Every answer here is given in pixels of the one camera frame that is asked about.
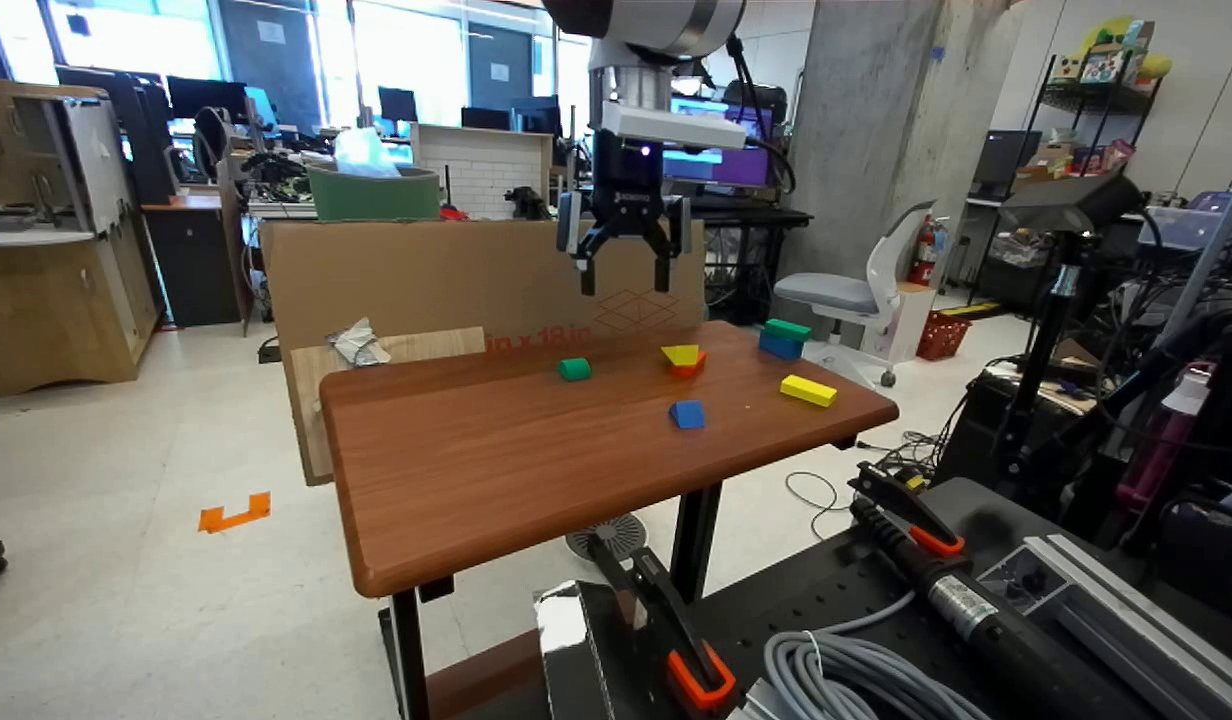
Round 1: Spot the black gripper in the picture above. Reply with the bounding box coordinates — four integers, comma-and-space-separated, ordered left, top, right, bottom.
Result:
568, 134, 689, 300

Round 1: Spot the blue wedge block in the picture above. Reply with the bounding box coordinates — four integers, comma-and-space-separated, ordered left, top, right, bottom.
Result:
663, 398, 711, 437

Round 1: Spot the green rectangular block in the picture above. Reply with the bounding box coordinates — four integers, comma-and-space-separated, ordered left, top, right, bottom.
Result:
761, 316, 815, 352

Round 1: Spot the yellow rectangular block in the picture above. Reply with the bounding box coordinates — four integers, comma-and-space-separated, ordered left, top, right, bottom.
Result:
777, 371, 844, 414

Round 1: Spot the black desk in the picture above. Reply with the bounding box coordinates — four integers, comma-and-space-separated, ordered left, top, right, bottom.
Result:
680, 196, 815, 328

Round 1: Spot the computer monitor colourful screen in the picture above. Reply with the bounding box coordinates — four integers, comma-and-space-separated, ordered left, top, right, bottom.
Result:
660, 94, 777, 193

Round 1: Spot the white counter cabinet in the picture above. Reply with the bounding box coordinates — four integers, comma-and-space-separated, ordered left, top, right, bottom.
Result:
412, 121, 556, 226

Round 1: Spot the large cardboard box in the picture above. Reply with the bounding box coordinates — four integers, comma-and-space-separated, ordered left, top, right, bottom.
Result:
261, 217, 711, 364

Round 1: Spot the white grey office chair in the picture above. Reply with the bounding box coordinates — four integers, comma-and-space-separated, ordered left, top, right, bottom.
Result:
769, 196, 939, 393

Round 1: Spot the green box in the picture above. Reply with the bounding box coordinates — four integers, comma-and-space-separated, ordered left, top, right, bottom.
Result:
307, 168, 442, 226

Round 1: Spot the crumpled white paper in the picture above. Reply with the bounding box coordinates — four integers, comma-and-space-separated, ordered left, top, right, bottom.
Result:
327, 316, 396, 371

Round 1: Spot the black table leg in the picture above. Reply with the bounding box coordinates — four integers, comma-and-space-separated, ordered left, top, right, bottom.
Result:
384, 584, 436, 720
668, 480, 726, 607

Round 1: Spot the red fire extinguisher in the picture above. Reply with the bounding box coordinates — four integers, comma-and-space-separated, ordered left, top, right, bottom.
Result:
909, 211, 943, 287

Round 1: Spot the red basket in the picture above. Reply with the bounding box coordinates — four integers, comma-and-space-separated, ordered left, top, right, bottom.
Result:
916, 307, 976, 364

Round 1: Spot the black tripod stand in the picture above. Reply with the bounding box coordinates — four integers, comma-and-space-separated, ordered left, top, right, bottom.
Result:
996, 171, 1155, 459

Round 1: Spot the wooden table foot board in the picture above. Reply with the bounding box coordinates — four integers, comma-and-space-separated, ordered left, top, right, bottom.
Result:
420, 623, 546, 720

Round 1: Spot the orange floor marker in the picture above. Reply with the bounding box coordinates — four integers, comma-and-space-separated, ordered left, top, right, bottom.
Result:
194, 487, 274, 541

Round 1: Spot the black shelf rack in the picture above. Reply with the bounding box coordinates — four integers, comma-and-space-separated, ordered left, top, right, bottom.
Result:
1025, 54, 1176, 190

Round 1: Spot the wooden cabinet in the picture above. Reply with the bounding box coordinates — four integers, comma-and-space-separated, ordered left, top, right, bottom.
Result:
0, 78, 164, 400

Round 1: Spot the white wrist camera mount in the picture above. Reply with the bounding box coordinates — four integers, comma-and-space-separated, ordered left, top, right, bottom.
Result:
596, 101, 750, 151

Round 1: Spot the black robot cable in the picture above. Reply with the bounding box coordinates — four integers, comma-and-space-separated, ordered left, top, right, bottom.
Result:
718, 32, 801, 202

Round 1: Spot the black clamp orange handle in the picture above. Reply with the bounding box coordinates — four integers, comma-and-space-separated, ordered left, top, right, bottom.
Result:
578, 526, 744, 720
848, 465, 972, 565

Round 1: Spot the coiled grey cable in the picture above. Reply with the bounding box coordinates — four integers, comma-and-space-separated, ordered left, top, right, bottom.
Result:
726, 594, 996, 720

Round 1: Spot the thick black cable connector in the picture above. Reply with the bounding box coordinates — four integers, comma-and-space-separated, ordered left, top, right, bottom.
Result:
892, 532, 1128, 720

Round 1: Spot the aluminium extrusion rail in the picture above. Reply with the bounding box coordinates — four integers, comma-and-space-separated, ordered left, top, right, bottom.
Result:
972, 532, 1232, 720

